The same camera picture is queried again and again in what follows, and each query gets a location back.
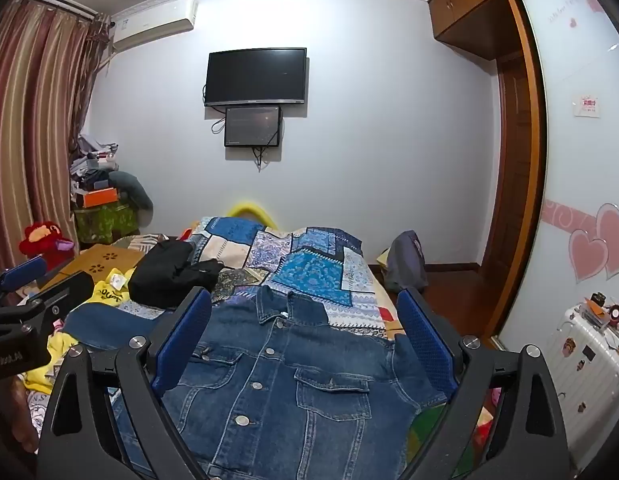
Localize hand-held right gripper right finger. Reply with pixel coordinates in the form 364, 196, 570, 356
396, 287, 570, 480

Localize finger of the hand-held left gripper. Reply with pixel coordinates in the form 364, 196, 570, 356
20, 270, 95, 331
0, 255, 48, 306

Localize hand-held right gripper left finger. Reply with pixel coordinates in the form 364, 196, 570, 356
36, 286, 213, 480

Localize blue denim jeans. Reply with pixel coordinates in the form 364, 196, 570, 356
64, 285, 447, 480

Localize red plush toy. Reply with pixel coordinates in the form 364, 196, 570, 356
18, 220, 75, 268

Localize yellow garment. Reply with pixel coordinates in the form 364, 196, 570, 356
24, 267, 135, 393

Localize black garment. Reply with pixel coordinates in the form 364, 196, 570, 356
128, 240, 225, 308

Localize green patterned box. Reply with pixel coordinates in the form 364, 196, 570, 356
74, 202, 140, 246

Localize grey backpack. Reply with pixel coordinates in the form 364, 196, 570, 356
387, 230, 429, 293

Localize pile of clutter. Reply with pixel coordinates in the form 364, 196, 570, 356
70, 132, 120, 196

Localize patchwork blanket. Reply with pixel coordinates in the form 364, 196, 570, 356
20, 216, 490, 480

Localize yellow curved object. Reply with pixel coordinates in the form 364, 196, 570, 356
227, 201, 278, 226

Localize striped curtain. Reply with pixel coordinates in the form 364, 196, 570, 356
0, 0, 113, 271

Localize white suitcase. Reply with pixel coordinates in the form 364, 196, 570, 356
542, 305, 619, 461

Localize small black monitor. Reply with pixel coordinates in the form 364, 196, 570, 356
224, 105, 283, 149

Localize white wardrobe sliding door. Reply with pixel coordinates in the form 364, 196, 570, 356
499, 0, 619, 361

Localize white air conditioner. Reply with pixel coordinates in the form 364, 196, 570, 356
111, 0, 199, 53

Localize red and white sticker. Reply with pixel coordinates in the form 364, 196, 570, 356
574, 94, 603, 118

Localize black wall television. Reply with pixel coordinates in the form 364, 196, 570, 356
204, 47, 308, 108

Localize brown wooden bed frame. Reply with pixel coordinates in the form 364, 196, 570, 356
428, 0, 565, 351

